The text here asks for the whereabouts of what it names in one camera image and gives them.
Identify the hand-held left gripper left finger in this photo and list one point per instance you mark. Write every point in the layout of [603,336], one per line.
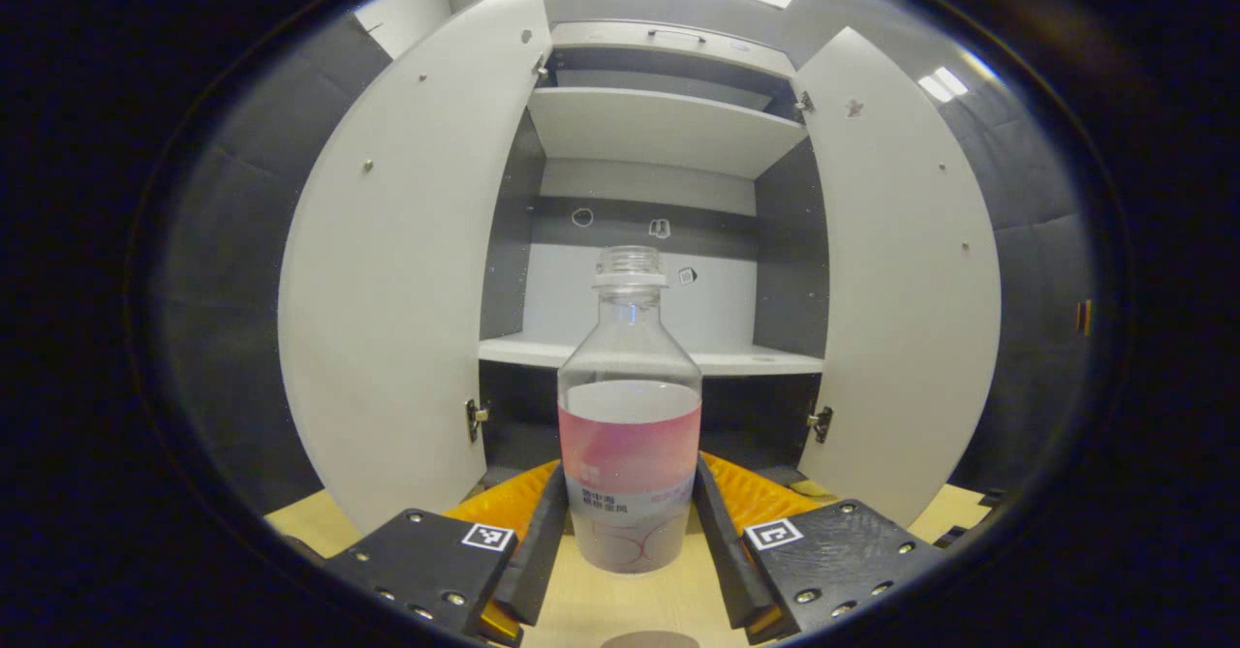
[542,561]

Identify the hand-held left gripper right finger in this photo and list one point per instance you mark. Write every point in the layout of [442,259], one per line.
[719,551]

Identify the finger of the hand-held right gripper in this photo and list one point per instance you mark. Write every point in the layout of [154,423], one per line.
[1084,317]

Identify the brown round coaster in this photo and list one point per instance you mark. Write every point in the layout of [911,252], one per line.
[649,640]

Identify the clear plastic bottle pink label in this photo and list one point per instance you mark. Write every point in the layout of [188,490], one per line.
[630,454]

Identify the grey cabinet door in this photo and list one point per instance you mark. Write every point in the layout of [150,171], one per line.
[407,270]
[901,280]

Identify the yellow plush toy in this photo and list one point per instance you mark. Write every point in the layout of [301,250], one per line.
[810,488]

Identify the small ceiling light panel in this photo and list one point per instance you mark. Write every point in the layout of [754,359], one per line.
[943,84]

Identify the black backdrop cloth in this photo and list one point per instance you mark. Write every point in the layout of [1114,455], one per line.
[223,290]

